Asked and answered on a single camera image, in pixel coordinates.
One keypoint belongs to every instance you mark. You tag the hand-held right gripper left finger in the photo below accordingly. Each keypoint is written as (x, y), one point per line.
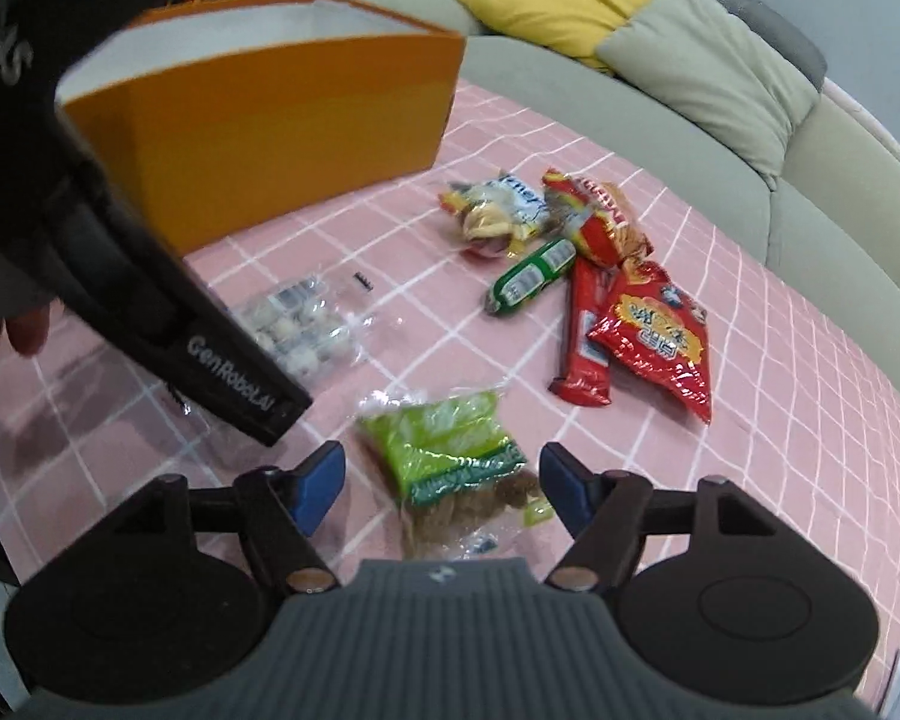
(319, 484)

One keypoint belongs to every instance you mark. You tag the green snack packet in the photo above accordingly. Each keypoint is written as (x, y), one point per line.
(446, 446)

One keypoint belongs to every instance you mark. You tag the yellow snack packet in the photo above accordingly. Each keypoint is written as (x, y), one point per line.
(495, 210)

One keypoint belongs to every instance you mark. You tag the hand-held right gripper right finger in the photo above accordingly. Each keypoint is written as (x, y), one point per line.
(566, 487)

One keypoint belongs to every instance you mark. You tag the red chips packet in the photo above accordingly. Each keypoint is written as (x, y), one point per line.
(656, 337)

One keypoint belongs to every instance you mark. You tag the pale green pillow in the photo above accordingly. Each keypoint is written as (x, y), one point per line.
(712, 60)

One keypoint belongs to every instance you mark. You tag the clear packet of round candies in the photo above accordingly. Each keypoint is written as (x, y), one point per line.
(300, 322)

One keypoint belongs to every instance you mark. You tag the pale green sofa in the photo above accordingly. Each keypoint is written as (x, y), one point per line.
(832, 187)

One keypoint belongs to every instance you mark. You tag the green sausage packet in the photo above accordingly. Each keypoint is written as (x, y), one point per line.
(531, 277)

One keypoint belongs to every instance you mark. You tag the red-orange stick snack packet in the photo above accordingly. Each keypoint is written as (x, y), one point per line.
(600, 217)

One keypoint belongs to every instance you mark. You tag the pink checked tablecloth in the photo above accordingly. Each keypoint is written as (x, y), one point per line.
(757, 390)

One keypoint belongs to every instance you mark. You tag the grey pillow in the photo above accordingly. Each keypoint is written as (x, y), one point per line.
(780, 22)

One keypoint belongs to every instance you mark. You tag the small black object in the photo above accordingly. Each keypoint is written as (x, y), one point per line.
(361, 281)

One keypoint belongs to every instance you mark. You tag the orange cardboard box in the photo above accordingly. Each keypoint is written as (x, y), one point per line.
(270, 127)

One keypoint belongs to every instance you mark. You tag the long red snack packet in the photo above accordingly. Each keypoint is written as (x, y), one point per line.
(585, 337)

